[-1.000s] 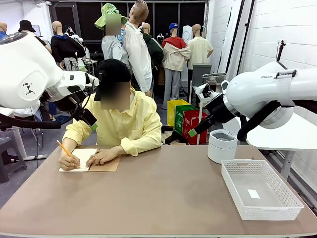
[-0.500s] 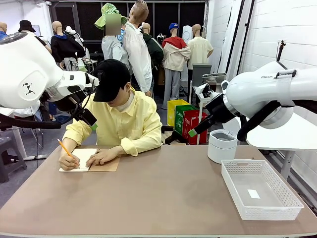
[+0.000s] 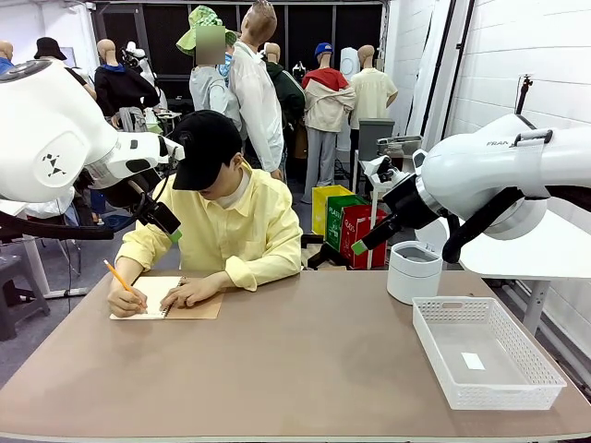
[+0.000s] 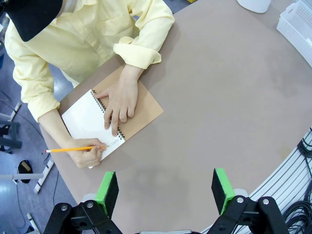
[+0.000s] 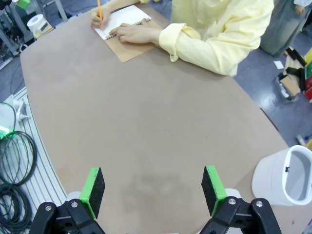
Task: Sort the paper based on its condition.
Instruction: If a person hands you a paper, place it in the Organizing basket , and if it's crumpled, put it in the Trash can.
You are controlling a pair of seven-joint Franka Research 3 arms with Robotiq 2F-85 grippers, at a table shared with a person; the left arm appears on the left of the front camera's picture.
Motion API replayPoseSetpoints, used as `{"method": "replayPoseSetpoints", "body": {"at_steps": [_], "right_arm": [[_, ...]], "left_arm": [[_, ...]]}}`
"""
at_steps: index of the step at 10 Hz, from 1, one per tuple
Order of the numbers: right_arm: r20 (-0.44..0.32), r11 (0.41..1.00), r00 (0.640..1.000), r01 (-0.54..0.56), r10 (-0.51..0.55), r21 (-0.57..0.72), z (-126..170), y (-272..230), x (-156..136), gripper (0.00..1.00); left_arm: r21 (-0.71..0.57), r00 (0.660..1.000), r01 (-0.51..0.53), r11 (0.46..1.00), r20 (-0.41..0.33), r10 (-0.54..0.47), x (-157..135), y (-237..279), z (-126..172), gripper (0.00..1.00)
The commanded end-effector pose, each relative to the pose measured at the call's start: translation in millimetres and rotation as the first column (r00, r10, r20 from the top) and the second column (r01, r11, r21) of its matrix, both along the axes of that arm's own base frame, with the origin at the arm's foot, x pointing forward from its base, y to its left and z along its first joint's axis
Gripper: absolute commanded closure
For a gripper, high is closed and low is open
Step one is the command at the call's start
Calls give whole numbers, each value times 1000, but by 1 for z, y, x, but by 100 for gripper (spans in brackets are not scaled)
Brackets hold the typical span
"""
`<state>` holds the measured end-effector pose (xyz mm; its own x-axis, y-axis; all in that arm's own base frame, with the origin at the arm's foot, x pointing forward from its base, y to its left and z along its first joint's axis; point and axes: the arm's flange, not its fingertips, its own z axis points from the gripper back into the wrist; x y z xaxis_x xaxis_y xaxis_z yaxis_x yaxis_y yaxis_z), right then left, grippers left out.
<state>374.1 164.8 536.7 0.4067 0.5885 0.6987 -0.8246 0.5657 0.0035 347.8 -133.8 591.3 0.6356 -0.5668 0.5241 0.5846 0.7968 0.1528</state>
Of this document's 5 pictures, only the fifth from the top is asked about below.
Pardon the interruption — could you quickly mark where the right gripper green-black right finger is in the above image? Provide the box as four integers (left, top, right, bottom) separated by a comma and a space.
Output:
199, 165, 283, 234

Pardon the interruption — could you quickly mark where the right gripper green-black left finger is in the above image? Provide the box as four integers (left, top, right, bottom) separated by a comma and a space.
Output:
30, 167, 108, 234

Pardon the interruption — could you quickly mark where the yellow pencil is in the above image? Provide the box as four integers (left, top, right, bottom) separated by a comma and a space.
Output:
97, 0, 104, 30

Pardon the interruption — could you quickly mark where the spiral notebook brown cover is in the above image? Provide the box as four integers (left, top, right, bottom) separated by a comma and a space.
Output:
93, 4, 163, 63

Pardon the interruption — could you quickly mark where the person's left forearm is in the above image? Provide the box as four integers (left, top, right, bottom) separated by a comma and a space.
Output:
158, 23, 244, 77

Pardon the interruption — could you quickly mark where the person's right forearm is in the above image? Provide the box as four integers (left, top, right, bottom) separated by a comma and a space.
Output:
107, 0, 147, 12

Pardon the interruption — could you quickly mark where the person's right hand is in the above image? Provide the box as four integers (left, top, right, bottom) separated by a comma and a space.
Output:
90, 6, 112, 30

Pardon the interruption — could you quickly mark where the person's left hand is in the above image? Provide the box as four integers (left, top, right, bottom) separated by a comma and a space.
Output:
109, 19, 163, 45

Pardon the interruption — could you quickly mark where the white tape roll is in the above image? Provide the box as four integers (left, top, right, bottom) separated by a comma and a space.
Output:
26, 14, 45, 32

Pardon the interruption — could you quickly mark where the small white timer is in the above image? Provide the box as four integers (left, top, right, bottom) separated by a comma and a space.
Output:
36, 20, 51, 32

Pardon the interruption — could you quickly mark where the white table with metal legs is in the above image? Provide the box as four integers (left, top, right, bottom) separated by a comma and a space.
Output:
52, 0, 69, 23

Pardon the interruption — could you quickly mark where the small wooden board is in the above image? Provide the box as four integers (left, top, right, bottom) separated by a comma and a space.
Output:
34, 24, 55, 40

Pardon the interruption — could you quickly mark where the grey slotted mounting plate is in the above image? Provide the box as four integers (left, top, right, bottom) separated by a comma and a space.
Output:
0, 86, 68, 234

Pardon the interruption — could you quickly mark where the white round trash bin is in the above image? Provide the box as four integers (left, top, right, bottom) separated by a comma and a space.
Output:
251, 144, 312, 207

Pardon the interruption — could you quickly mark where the open cardboard box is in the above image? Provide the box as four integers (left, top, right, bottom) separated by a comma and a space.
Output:
276, 73, 302, 104

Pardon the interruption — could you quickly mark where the person in yellow shirt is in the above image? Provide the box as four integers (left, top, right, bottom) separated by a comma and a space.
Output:
138, 0, 275, 77

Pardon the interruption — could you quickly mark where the person in grey trousers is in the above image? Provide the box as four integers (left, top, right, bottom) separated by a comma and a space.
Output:
259, 0, 312, 57

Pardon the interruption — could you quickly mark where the aluminium frame rack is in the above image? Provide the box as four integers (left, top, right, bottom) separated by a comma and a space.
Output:
0, 4, 33, 57

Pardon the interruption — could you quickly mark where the black cable coil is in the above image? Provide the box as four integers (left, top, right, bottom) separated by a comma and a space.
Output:
0, 182, 33, 234
0, 131, 38, 186

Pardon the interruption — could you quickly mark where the white bracket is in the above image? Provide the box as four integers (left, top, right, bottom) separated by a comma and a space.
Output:
9, 96, 31, 121

